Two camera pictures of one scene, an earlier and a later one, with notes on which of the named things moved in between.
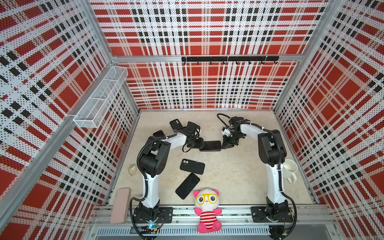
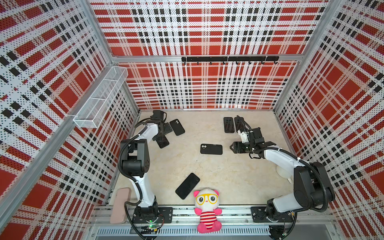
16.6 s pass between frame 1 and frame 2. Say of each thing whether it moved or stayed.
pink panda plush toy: stayed
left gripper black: moved
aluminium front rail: stayed
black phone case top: stayed
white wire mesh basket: stayed
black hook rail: stayed
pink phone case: stayed
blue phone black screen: stayed
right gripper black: moved
